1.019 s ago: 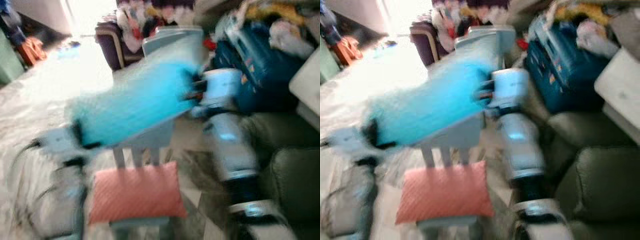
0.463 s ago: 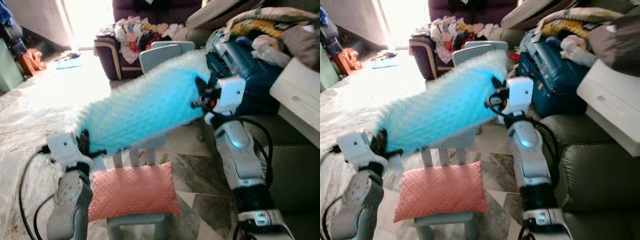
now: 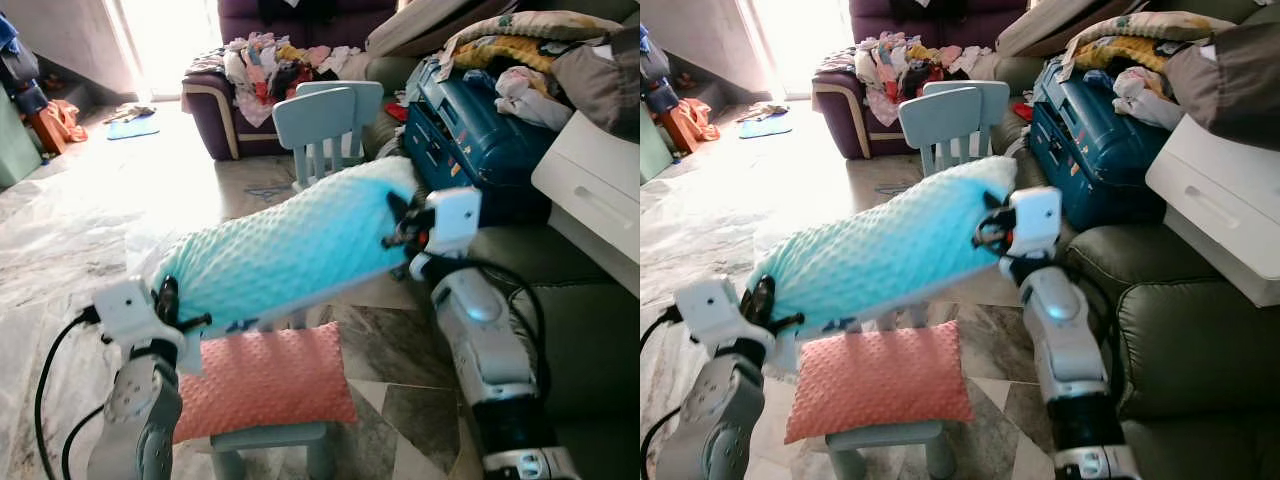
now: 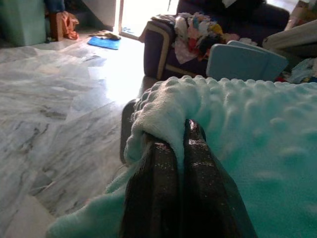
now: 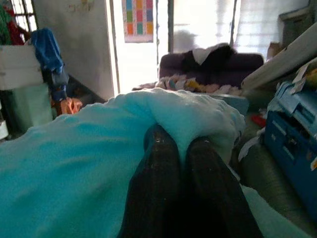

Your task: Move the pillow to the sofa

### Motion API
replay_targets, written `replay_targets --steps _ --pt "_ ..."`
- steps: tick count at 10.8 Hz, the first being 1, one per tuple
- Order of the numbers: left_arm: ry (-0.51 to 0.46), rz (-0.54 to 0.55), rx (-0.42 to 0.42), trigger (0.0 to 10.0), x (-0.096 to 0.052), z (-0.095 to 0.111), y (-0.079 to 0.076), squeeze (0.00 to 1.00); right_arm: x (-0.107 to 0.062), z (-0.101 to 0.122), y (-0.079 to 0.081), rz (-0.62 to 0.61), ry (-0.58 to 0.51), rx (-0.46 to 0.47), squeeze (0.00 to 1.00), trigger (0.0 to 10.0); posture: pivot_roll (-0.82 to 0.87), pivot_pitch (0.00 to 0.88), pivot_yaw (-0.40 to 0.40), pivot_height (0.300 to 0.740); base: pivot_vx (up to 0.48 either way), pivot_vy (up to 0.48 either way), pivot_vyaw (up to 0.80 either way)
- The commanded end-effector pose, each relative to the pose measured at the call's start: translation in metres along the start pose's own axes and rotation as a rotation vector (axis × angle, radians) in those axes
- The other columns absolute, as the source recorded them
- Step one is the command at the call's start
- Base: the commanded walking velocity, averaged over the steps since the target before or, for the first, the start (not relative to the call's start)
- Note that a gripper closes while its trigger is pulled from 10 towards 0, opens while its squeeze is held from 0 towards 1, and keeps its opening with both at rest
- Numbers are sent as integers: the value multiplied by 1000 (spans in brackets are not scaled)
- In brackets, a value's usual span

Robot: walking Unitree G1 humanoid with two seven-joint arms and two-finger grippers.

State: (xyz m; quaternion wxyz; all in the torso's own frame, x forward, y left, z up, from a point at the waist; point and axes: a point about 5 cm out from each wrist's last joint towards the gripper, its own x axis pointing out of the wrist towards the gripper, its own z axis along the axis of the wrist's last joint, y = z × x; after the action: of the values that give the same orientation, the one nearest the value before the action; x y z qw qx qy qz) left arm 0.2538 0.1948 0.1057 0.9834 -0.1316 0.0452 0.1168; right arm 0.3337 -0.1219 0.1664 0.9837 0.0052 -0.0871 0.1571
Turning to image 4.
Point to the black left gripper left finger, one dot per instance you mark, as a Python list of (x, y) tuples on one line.
[(153, 193)]

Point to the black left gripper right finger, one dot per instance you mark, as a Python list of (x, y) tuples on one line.
[(205, 198)]

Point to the teal dotted pillow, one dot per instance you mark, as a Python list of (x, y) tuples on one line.
[(247, 124)]

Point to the purple sofa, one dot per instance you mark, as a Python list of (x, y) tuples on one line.
[(153, 49)]

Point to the blue floor mat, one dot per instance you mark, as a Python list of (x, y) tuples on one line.
[(104, 42)]

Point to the pale mixed laundry pile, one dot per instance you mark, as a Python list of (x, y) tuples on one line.
[(302, 69)]

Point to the blue slipper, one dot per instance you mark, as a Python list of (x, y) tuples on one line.
[(127, 30)]

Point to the colourful clothes pile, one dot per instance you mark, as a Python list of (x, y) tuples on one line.
[(193, 32)]

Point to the beige floor rag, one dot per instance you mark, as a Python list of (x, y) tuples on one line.
[(106, 34)]

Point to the beige mattress board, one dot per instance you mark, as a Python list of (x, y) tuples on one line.
[(289, 37)]

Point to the orange cloth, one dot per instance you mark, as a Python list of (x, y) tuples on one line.
[(69, 27)]

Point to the brown wooden stand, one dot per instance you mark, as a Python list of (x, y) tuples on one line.
[(55, 27)]

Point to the light green cabinet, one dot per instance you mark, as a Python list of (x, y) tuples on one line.
[(22, 22)]

